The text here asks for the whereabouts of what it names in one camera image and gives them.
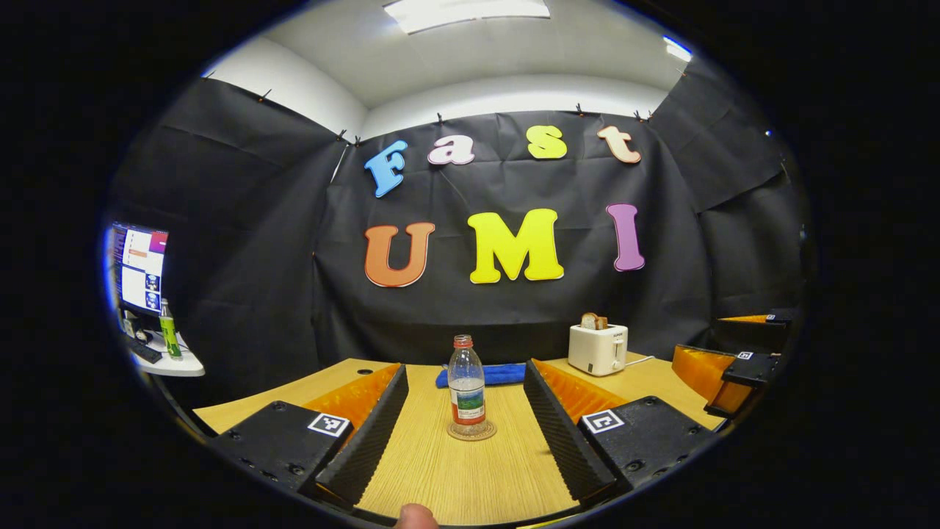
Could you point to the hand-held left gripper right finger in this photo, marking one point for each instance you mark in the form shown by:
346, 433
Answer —
562, 433

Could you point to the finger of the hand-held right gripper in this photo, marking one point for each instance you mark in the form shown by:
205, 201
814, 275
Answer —
749, 336
753, 371

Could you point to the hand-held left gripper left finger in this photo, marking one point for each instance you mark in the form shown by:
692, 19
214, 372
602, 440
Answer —
367, 441

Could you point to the round wooden coaster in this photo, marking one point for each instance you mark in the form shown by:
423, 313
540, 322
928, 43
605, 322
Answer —
487, 432

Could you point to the clear plastic water bottle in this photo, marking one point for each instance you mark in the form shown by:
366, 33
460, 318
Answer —
467, 404

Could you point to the green bottle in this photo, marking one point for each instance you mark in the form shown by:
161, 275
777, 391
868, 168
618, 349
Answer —
170, 338

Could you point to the blue towel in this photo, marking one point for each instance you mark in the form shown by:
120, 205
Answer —
503, 375

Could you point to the white toaster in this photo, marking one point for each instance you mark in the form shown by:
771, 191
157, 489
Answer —
595, 351

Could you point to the bread slice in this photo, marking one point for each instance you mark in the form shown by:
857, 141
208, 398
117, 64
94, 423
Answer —
590, 321

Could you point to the white side table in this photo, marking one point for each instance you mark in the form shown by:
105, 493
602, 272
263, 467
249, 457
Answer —
176, 365

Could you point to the black backdrop cloth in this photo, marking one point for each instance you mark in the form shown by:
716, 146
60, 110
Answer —
257, 257

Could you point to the black keyboard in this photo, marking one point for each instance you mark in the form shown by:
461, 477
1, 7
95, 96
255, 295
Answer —
145, 353

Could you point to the computer monitor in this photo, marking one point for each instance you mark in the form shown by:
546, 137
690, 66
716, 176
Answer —
139, 268

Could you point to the ceiling light panel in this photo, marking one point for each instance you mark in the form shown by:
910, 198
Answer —
679, 50

